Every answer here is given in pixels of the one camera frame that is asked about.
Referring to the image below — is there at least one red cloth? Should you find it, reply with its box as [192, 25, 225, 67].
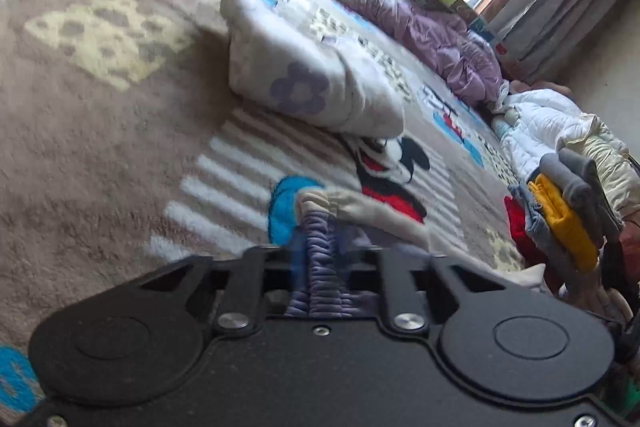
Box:
[502, 196, 551, 266]

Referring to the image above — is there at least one grey cloth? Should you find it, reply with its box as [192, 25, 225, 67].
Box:
[539, 149, 625, 249]

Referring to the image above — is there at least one folded white garment purple flower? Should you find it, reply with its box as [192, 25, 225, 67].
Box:
[220, 0, 407, 140]

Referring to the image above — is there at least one purple quilt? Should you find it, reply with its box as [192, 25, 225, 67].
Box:
[179, 0, 510, 114]

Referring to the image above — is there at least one cream puffer jacket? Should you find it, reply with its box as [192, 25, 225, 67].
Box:
[554, 114, 640, 220]

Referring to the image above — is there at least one beige cartoon printed blanket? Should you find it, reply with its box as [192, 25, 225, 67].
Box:
[0, 0, 526, 413]

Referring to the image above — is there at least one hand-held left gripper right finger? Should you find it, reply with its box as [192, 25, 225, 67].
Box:
[344, 246, 507, 334]

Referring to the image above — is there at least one grey curtain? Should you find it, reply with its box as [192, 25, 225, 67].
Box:
[486, 0, 637, 84]

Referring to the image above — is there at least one light blue cloth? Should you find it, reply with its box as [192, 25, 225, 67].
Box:
[509, 181, 583, 295]

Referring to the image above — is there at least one yellow cloth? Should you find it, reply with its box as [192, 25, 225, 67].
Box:
[527, 174, 601, 274]

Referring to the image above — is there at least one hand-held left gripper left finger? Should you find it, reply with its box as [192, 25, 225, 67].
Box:
[141, 245, 301, 334]

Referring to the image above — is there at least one white puffer jacket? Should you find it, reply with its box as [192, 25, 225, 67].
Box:
[491, 88, 597, 188]

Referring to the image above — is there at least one cream garment with purple cuff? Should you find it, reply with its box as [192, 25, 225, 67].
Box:
[286, 187, 548, 320]

